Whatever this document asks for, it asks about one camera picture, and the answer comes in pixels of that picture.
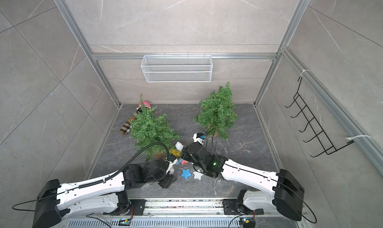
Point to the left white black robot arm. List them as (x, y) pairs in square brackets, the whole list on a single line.
[(106, 195)]

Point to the black wire hook rack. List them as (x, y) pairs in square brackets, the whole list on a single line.
[(311, 122)]

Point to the white star light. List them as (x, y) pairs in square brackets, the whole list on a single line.
[(197, 175)]

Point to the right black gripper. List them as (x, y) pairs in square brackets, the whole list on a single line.
[(186, 154)]

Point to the white wire mesh basket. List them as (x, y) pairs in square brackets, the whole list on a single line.
[(177, 68)]

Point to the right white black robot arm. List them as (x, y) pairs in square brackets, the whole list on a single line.
[(278, 191)]

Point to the green christmas tree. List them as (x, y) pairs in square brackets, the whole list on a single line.
[(217, 111), (148, 128)]

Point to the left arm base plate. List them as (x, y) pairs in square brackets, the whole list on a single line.
[(131, 207)]

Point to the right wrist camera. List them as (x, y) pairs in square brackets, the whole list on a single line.
[(199, 137)]

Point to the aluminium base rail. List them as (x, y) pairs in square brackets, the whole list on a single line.
[(184, 213)]

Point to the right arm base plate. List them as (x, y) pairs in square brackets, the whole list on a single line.
[(234, 207)]

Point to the blue star light centre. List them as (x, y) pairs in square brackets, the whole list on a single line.
[(186, 173)]

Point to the yellow star light with face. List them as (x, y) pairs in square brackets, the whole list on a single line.
[(175, 152)]

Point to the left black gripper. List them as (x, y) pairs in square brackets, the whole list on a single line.
[(170, 179)]

